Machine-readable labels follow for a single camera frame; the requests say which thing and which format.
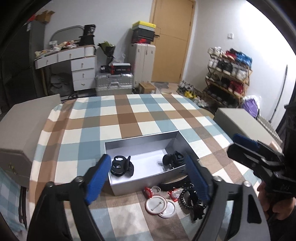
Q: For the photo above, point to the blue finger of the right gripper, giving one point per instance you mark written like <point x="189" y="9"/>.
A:
<point x="246" y="156"/>
<point x="246" y="142"/>

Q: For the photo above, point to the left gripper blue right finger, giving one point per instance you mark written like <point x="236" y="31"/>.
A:
<point x="247" y="220"/>

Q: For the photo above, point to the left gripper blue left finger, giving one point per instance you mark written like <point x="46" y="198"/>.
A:
<point x="49" y="220"/>

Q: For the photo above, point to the black claw hair clip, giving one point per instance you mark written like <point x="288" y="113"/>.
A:
<point x="121" y="166"/>

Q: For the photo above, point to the white red-rimmed pin badge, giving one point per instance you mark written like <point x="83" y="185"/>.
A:
<point x="155" y="205"/>

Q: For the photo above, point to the red white hair accessory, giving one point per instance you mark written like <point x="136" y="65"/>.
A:
<point x="148" y="192"/>

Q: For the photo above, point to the person's right hand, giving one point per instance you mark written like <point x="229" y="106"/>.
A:
<point x="282" y="209"/>

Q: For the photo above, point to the grey right nightstand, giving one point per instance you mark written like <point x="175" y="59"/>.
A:
<point x="237" y="120"/>

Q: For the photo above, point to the grey nightstand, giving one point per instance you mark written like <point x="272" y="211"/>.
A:
<point x="20" y="131"/>
<point x="237" y="120"/>

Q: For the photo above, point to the purple bag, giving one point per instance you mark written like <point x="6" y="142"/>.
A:
<point x="250" y="106"/>

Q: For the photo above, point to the wooden shoe rack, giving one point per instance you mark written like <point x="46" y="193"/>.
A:
<point x="228" y="76"/>

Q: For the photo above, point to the plaid checkered tablecloth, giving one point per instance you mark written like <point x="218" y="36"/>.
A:
<point x="143" y="126"/>

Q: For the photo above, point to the silver open box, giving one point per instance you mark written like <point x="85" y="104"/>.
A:
<point x="146" y="155"/>

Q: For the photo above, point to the grey left nightstand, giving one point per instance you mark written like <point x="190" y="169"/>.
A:
<point x="20" y="131"/>

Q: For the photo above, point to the small cardboard box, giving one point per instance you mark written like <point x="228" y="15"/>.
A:
<point x="146" y="88"/>

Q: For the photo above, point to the white upright suitcase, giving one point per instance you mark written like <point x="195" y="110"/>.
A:
<point x="141" y="58"/>

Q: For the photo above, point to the wooden door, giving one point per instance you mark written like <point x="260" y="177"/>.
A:
<point x="173" y="20"/>

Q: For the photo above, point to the silver aluminium suitcase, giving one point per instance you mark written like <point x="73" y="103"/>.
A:
<point x="108" y="84"/>

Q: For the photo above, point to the stacked shoe boxes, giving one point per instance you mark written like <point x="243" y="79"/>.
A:
<point x="143" y="32"/>

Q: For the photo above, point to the black red shoe box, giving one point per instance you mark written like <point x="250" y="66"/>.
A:
<point x="116" y="68"/>

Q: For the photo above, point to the white drawer desk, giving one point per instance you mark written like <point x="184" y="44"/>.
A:
<point x="82" y="63"/>

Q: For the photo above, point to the green black flower bouquet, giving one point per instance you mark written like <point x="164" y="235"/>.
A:
<point x="108" y="50"/>

